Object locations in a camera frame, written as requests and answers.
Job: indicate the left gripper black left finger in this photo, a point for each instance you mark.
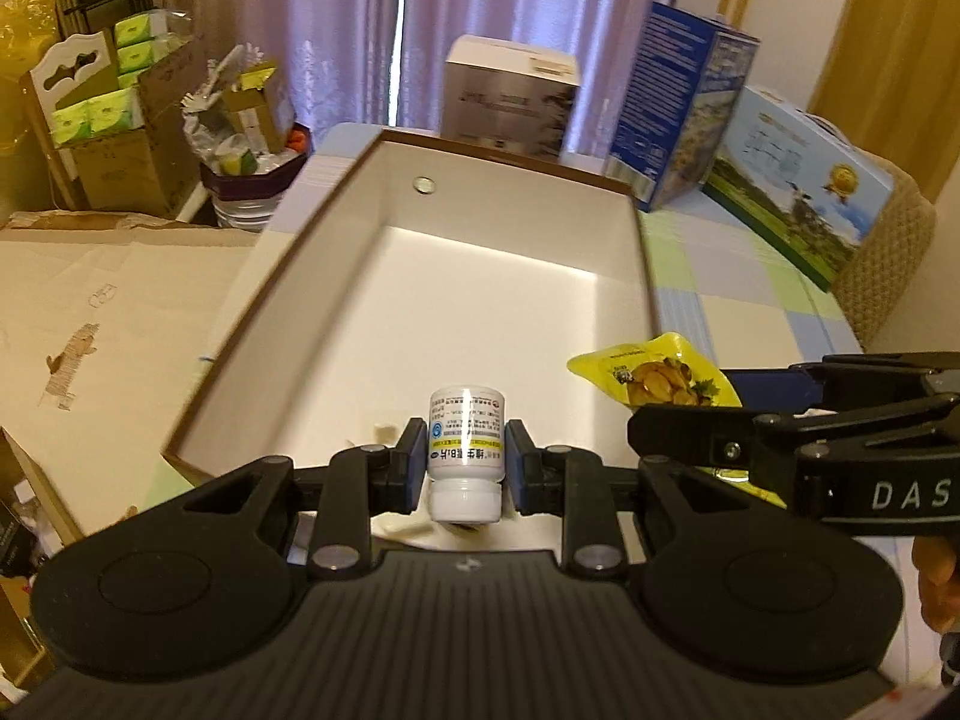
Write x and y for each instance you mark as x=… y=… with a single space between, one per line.
x=268 y=519

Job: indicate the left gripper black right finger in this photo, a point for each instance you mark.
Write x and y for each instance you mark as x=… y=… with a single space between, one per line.
x=659 y=519

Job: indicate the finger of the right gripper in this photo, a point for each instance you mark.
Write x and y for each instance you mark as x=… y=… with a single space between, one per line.
x=713 y=437
x=789 y=390

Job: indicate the yellow snack packet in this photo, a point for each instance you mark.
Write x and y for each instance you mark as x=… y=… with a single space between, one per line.
x=666 y=370

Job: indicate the white medicine bottle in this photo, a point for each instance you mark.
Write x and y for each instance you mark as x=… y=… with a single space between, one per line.
x=466 y=455

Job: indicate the cream plastic tray piece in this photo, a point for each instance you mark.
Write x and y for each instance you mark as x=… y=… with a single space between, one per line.
x=386 y=434

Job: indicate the person right hand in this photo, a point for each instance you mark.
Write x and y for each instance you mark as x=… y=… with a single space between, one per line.
x=936 y=560

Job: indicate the large brown white storage box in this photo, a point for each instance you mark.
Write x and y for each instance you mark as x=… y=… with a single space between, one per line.
x=429 y=264

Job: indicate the milk carton box with cow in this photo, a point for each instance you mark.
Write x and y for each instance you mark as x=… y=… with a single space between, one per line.
x=798 y=183

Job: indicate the beige embroidered bedding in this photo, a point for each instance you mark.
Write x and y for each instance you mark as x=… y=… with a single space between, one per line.
x=103 y=338

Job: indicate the blue tall carton box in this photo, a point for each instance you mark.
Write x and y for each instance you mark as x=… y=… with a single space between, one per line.
x=687 y=77

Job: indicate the dark red trash bin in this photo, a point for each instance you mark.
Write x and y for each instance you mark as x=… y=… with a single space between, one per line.
x=242 y=125

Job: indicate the white J10 humidifier box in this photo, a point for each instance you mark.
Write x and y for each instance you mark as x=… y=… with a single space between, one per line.
x=508 y=96

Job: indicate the cardboard box with tissues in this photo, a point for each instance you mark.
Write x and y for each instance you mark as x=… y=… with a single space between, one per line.
x=126 y=150

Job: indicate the purple curtain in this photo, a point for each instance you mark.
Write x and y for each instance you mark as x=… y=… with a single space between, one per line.
x=382 y=61

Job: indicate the white cutout cardboard panel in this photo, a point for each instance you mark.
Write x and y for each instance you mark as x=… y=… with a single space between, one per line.
x=77 y=68

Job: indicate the yellow plastic bag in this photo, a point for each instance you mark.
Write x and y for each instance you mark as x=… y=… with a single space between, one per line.
x=27 y=29

